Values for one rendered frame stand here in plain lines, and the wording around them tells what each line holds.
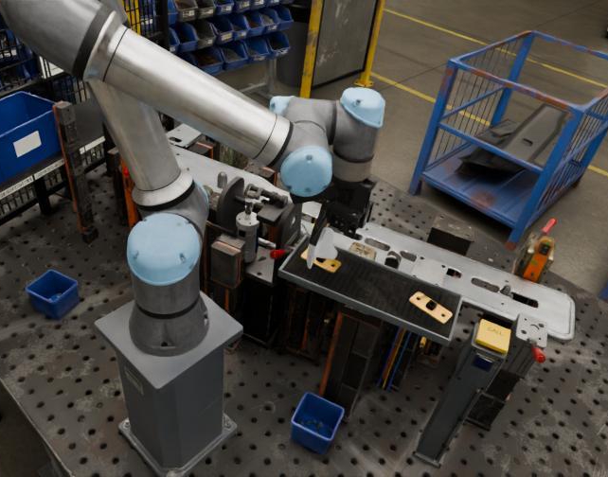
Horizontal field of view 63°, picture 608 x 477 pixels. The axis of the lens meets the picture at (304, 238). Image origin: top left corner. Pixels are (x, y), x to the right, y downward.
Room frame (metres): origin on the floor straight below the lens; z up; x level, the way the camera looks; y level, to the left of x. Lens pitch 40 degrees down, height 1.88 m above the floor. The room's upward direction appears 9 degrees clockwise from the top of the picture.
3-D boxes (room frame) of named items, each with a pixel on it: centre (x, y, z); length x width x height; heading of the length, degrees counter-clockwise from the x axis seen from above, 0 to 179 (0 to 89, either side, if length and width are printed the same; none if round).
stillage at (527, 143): (3.18, -1.35, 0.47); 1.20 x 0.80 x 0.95; 143
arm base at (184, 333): (0.62, 0.23, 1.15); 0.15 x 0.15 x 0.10
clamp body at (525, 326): (0.79, -0.55, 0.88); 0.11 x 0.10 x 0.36; 161
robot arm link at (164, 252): (0.62, 0.23, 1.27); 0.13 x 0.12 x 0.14; 9
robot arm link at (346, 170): (0.80, -0.07, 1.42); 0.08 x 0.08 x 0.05
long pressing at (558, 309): (1.14, -0.07, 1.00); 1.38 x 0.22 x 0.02; 71
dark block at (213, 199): (1.02, 0.24, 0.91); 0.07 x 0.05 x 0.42; 161
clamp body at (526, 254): (1.13, -0.66, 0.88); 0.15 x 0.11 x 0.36; 161
